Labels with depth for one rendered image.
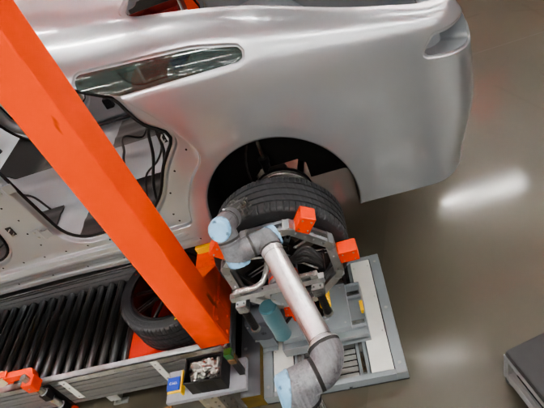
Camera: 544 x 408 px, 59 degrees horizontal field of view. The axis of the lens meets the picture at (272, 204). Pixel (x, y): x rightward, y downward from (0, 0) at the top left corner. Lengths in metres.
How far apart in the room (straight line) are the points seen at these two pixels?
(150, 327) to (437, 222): 1.97
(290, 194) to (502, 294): 1.46
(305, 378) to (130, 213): 0.89
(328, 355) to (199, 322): 0.97
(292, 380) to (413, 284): 1.69
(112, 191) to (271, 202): 0.69
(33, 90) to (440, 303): 2.38
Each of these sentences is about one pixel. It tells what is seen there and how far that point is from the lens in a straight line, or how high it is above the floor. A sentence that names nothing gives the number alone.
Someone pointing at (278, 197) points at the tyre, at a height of 1.17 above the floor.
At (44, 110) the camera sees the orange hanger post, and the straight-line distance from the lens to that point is 1.72.
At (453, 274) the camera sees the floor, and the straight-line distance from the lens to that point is 3.16.
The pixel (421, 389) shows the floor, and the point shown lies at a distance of 2.80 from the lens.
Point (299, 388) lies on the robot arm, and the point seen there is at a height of 1.16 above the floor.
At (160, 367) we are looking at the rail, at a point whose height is 0.32.
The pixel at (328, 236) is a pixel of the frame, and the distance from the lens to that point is 2.16.
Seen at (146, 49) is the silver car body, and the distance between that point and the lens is 2.23.
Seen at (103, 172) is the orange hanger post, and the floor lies 1.71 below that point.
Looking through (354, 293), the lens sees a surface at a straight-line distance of 2.94.
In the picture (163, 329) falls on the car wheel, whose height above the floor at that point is 0.50.
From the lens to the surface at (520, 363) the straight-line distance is 2.48.
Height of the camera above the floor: 2.53
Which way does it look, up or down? 40 degrees down
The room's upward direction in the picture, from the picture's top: 24 degrees counter-clockwise
